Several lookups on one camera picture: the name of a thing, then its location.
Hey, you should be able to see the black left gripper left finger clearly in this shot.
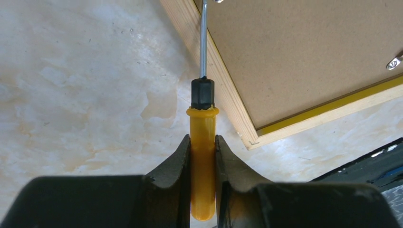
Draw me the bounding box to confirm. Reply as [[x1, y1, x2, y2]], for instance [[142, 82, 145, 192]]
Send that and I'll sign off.
[[0, 135, 191, 228]]

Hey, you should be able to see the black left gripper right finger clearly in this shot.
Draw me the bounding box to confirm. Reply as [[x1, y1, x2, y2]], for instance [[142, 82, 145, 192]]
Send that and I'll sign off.
[[215, 136, 399, 228]]

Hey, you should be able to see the yellow handled screwdriver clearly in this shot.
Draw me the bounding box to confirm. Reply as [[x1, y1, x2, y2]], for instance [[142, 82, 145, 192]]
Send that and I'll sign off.
[[186, 0, 219, 221]]

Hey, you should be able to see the yellow wooden picture frame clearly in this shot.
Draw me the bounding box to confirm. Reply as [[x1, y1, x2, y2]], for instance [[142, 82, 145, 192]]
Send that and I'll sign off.
[[159, 0, 403, 151]]

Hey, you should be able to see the brown frame backing board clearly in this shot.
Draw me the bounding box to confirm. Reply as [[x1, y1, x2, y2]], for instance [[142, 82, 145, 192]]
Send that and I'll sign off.
[[208, 0, 403, 128]]

